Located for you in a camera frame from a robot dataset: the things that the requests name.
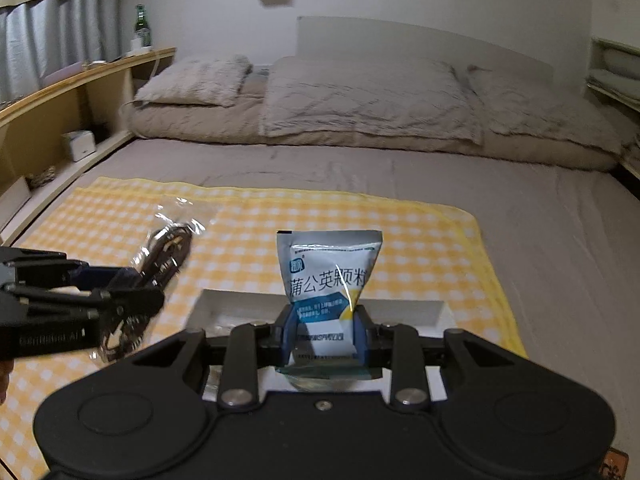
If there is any grey curtain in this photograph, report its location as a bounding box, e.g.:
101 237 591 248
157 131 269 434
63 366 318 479
0 0 125 106

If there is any small white box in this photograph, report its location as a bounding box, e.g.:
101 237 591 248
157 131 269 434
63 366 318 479
62 130 96 162

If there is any yellow checked blanket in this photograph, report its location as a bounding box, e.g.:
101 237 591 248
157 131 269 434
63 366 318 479
0 176 528 480

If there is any large beige quilted pillow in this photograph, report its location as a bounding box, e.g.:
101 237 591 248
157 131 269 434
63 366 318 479
259 56 485 146

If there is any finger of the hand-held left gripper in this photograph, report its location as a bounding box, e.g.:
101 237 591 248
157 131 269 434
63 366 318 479
0 246 148 293
5 282 167 333

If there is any white shelf unit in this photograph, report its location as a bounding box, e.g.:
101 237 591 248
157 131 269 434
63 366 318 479
582 0 640 181

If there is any white cable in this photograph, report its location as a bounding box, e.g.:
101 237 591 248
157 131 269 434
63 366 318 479
120 56 162 111

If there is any white cardboard box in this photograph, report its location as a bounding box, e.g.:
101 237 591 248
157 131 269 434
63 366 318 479
189 287 456 401

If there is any woven rope bundle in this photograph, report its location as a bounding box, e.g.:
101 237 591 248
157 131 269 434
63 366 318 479
25 165 58 191

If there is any wooden bedside shelf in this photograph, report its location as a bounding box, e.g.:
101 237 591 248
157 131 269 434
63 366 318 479
0 47 177 246

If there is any clear bag with brown cord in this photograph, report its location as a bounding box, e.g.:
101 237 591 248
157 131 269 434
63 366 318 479
90 200 221 363

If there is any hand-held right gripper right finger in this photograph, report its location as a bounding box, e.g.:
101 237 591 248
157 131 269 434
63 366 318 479
350 307 521 407

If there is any folded pale green bedding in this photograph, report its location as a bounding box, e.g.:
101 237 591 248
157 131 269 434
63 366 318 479
590 45 640 96

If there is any green glass bottle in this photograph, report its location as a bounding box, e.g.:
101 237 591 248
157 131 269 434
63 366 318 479
134 4 152 50

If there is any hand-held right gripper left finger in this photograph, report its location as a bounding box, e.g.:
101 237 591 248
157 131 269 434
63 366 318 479
132 309 298 407

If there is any white headboard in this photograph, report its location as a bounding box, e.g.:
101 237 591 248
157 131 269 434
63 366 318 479
296 16 555 81

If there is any small fluffy beige pillow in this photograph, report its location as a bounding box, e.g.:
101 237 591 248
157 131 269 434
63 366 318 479
134 55 253 108

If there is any person's left hand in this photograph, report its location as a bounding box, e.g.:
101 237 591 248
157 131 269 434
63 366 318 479
0 360 15 407

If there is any silver blue sachet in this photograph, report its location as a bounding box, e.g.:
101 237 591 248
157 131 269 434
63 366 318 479
276 229 385 376

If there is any folded beige quilt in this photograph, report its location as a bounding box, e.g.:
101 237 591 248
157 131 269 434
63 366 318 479
122 77 621 171

